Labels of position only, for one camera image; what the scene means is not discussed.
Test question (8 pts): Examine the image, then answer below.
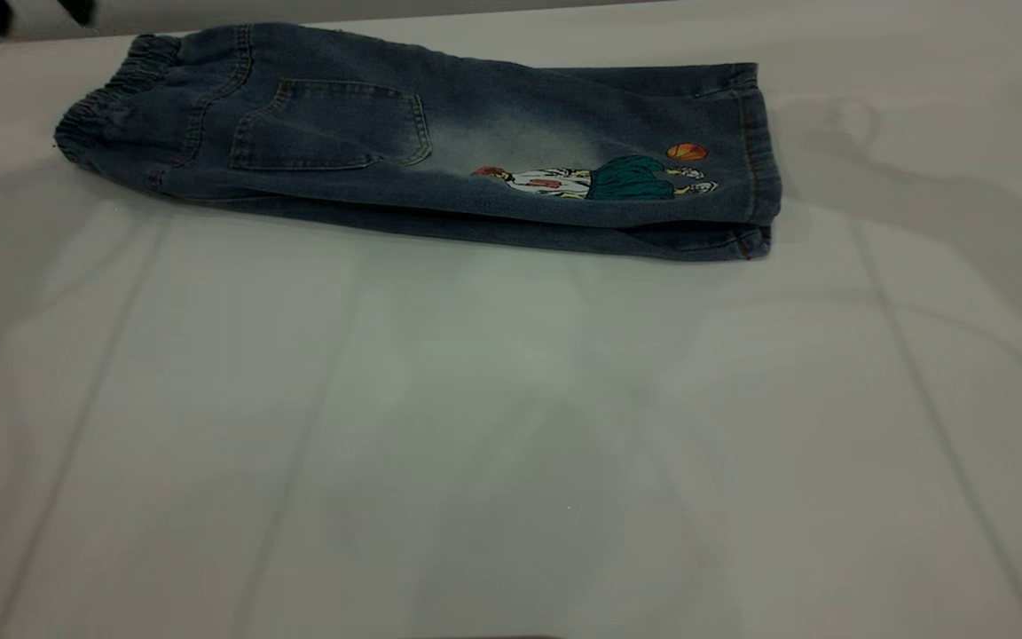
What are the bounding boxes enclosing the blue denim jeans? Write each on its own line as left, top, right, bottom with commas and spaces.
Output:
53, 22, 783, 263

